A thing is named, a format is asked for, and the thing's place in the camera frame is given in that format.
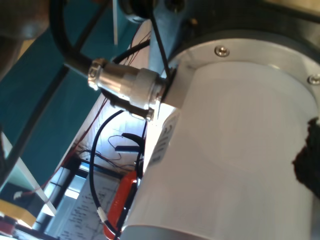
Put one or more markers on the yellow object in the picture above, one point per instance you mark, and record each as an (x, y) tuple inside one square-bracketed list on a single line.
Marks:
[(15, 210)]

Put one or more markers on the orange plastic object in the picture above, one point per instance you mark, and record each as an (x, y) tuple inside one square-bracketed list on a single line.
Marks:
[(120, 200)]

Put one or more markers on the blue-green panel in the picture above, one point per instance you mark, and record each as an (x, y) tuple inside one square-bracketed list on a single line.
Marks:
[(50, 112)]

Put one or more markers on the whiteboard with writing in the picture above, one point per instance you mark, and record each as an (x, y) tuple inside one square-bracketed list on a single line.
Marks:
[(80, 212)]

